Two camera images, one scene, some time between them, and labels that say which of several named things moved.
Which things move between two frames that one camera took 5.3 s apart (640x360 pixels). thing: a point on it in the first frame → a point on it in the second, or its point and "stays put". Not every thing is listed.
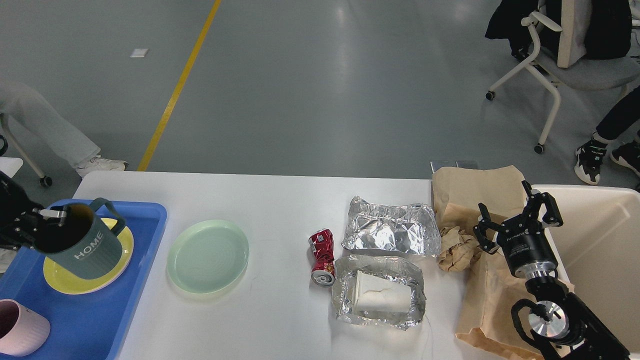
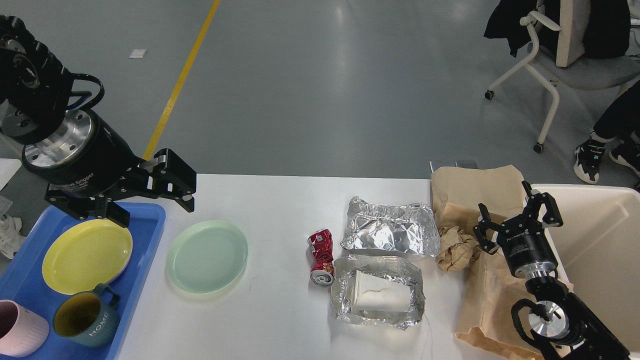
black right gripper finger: [552, 216] stays put
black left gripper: [24, 238] → [91, 160]
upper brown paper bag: [457, 192] stays put
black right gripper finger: [485, 222] stays put
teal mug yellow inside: [86, 248] → [85, 318]
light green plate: [207, 256] stays put
